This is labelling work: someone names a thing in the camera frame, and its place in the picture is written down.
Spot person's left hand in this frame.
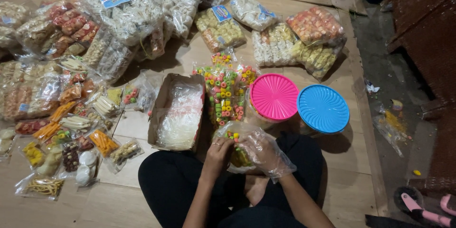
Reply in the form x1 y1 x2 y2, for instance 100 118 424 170
203 137 236 176

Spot person's right hand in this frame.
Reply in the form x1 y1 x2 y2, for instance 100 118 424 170
238 131 297 183

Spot small colourful ring snack packet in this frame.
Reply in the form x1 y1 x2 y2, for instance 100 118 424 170
214 121 265 174

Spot person's bare foot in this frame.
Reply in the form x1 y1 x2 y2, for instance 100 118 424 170
244 175 271 207

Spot stack of clear plastic bags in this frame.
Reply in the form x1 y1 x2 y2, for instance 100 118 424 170
156 81 204 150

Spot clear jar with pink lid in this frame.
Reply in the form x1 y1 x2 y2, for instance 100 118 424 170
246 73 300 129

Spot open brown cardboard box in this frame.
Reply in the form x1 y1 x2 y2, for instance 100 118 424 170
147 73 206 152

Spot person's black trousers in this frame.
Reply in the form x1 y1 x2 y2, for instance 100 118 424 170
138 132 325 228

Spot clear jar with blue lid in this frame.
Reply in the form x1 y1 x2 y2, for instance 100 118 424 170
296 84 351 136

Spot white and yellow stick bag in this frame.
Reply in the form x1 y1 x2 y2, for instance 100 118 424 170
252 24 300 67

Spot yellow stick snack bag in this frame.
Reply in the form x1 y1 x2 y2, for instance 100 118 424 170
291 41 345 82

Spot yellow puff bag, blue label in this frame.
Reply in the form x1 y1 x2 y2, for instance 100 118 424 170
195 5 247 54

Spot white cracker bag, blue label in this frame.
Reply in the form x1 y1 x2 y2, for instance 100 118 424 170
230 0 280 32

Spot orange cracker bag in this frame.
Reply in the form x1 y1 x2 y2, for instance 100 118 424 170
286 6 347 46

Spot crumpled clear plastic wrapper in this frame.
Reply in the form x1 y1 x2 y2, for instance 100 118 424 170
372 108 414 158

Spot pile of small mixed snack packets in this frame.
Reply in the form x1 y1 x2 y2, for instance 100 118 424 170
0 56 165 201

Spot heap of large snack bags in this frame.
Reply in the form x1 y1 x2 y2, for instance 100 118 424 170
0 0 229 85

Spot pink and black sandal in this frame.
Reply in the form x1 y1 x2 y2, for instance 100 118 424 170
394 186 456 228
440 194 456 217

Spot dark brown wooden furniture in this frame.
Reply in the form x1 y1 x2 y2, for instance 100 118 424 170
380 0 456 200

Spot large open colourful ring snack bag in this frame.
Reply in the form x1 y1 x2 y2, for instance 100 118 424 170
192 62 261 127

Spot tied colourful ring snack bag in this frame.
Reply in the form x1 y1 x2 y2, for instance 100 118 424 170
211 47 238 68

